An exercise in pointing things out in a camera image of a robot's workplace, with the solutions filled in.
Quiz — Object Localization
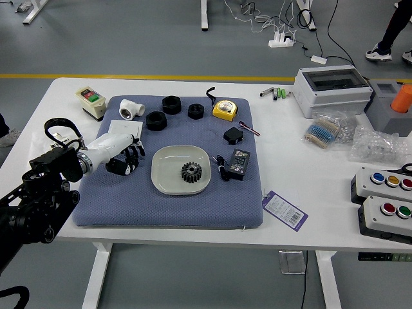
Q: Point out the white cable tangle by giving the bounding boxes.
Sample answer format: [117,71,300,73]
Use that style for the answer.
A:
[223,0,297,37]

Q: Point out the big black hex nut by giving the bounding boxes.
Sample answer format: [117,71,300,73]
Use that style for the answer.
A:
[145,111,167,131]
[162,95,182,115]

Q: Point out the bag of resistors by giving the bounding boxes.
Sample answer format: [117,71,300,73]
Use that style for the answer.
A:
[301,111,344,151]

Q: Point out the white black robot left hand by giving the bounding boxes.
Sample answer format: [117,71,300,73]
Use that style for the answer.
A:
[85,133,146,177]

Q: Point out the silver floor plate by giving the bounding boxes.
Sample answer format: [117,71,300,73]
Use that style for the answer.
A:
[278,250,306,275]

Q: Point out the white background table leg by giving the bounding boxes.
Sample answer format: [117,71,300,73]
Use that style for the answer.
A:
[200,0,210,32]
[295,0,318,32]
[22,0,49,25]

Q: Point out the white wall switch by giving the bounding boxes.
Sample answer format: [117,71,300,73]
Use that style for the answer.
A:
[108,119,144,140]

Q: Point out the three-button control box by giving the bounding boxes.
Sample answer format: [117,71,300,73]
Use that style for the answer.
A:
[350,166,412,207]

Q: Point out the white power strip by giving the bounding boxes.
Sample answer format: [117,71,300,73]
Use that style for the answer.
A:
[268,30,295,48]

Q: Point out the yellow tape measure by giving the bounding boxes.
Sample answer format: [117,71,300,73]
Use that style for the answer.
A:
[205,86,239,122]

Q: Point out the clear printed plastic bag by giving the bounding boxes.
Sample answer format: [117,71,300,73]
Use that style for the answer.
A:
[30,128,97,158]

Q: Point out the white square plate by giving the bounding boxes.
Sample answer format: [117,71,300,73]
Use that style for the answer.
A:
[150,144,212,195]

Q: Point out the blue-grey cushion mat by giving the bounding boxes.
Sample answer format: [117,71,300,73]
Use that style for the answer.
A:
[71,95,265,230]

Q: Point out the black-handled scissors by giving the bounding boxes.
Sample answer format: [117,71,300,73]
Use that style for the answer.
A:
[384,163,412,176]

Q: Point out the cream red-green push-button switch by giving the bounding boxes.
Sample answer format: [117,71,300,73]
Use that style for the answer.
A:
[75,86,106,122]

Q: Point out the black coiled cable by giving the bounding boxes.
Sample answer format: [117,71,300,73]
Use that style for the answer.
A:
[296,8,324,58]

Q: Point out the black servo with wires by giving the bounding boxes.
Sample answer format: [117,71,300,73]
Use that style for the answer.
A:
[223,120,262,145]

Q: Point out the orange cylinder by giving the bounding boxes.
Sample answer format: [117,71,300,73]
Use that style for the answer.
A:
[390,84,412,113]

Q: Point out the white pipe tee fitting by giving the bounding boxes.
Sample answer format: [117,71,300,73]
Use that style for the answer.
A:
[118,98,146,120]

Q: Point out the black table control panel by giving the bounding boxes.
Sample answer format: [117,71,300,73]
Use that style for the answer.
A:
[357,252,412,262]

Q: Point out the person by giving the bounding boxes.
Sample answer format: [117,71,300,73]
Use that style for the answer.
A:
[365,0,412,64]
[0,112,22,149]

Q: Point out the big black gear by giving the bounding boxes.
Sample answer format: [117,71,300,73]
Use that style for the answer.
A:
[180,162,203,184]

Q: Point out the grey enclosure with clear lid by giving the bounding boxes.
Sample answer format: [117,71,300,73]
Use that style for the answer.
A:
[292,65,373,119]

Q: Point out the black digital meter module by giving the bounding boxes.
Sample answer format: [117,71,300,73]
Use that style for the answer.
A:
[227,149,251,180]

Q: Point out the small black hex nut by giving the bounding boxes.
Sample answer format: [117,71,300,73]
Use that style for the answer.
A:
[187,103,205,120]

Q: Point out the black floor cable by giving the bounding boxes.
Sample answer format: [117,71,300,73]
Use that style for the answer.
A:
[326,0,357,68]

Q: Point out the black meter cable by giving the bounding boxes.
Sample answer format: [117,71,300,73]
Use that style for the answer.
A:
[211,154,231,182]

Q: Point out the red-green button control box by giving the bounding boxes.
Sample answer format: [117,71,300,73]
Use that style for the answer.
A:
[357,195,412,244]

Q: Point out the grey plastic block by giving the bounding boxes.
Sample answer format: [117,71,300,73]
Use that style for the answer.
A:
[364,79,412,138]

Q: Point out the clear bubble bag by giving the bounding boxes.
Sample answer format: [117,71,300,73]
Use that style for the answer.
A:
[349,125,409,167]

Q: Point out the purple product tag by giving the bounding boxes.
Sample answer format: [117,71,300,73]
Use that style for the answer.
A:
[261,189,309,232]

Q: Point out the bag of small screws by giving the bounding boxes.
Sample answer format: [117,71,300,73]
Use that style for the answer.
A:
[334,111,359,144]

